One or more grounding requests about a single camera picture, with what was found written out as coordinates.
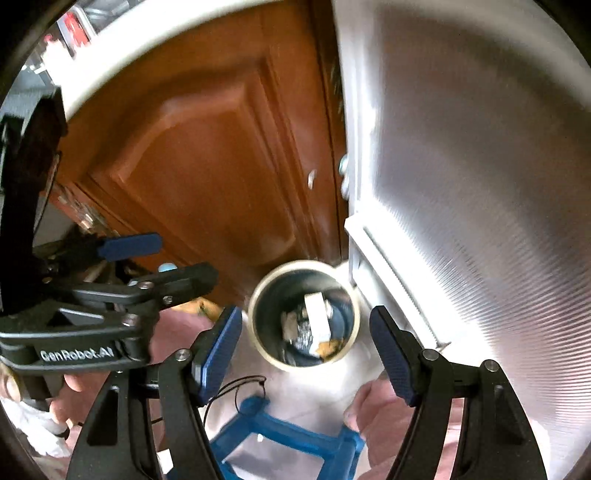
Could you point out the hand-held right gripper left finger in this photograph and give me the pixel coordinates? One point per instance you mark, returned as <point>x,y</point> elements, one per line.
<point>221,350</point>

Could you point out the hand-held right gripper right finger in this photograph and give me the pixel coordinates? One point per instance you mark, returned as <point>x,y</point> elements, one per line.
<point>392,355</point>

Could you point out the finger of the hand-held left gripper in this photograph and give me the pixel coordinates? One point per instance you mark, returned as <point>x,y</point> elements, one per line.
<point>134,244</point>
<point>184,277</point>

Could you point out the yellow wrapper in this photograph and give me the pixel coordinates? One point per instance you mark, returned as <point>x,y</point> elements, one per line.
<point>330,349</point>

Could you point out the round ceramic bin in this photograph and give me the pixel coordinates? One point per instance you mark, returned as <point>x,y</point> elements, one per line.
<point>277,318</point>

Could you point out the foil ball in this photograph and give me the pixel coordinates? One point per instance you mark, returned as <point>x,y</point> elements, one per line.
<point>300,339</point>

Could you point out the cream box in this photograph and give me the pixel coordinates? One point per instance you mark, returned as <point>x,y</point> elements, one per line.
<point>316,316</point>

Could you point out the person's left hand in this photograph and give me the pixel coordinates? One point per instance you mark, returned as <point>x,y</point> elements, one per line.
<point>74,392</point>

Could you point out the yellow plastic object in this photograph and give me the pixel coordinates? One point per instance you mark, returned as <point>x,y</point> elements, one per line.
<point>203,307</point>

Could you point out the person's left leg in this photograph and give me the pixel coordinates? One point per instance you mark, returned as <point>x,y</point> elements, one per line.
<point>180,332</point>

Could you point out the person's leg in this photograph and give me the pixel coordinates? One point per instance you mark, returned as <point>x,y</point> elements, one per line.
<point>180,332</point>
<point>369,401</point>

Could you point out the person's right leg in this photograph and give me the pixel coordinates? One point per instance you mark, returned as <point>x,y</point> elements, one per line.
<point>369,401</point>

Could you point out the blue plastic stool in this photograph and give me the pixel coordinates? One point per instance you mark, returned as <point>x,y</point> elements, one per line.
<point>277,429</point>

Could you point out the wooden cabinet door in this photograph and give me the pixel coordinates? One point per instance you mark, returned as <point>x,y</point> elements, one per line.
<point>184,161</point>

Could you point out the white ribbed glass cabinet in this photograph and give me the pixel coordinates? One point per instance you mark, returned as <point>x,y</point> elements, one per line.
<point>461,184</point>

